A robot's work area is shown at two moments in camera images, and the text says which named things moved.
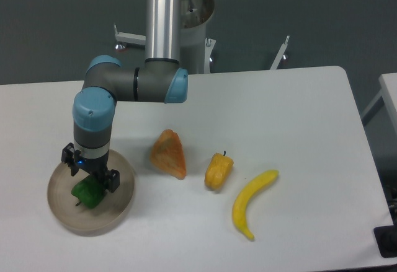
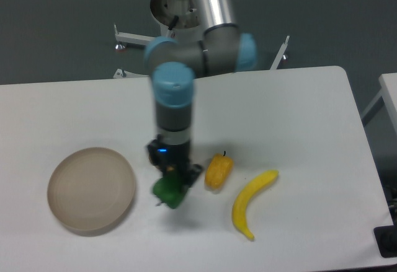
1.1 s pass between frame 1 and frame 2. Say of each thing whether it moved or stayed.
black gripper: moved
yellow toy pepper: stayed
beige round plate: stayed
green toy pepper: moved
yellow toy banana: stayed
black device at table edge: stayed
